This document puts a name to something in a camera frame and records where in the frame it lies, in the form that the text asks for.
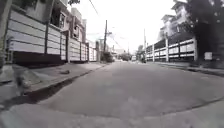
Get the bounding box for utility pole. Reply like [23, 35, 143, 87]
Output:
[143, 28, 147, 61]
[103, 19, 109, 54]

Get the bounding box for grey asphalt road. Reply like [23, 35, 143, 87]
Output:
[0, 59, 224, 128]

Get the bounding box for concrete pavement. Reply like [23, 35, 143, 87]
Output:
[0, 61, 109, 104]
[146, 60, 224, 78]

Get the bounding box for pale building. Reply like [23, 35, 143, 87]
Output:
[157, 0, 198, 44]

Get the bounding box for overhead wires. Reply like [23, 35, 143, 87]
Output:
[88, 0, 131, 51]

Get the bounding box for white box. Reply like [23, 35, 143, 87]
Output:
[204, 51, 214, 61]

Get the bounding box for dark vehicle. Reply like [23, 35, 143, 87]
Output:
[140, 55, 148, 64]

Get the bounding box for dark tree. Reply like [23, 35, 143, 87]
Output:
[184, 0, 224, 69]

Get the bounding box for bushes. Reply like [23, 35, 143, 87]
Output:
[101, 51, 115, 64]

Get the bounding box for white panelled fence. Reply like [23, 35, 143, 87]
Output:
[4, 8, 99, 66]
[145, 37, 198, 63]

